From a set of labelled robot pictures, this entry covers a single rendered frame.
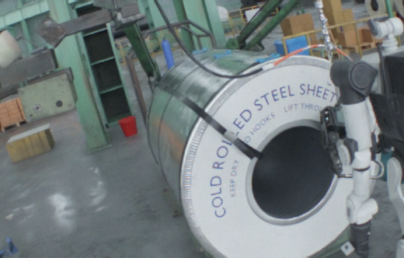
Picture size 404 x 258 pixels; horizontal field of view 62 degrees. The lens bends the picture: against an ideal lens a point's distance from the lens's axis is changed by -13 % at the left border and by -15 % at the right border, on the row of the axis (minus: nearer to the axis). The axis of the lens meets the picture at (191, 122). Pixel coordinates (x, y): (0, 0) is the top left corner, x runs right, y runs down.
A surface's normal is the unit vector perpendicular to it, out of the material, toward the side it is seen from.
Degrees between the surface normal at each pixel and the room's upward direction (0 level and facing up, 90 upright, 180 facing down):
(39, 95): 89
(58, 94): 89
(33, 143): 90
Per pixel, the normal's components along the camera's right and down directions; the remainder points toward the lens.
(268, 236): 0.23, 0.21
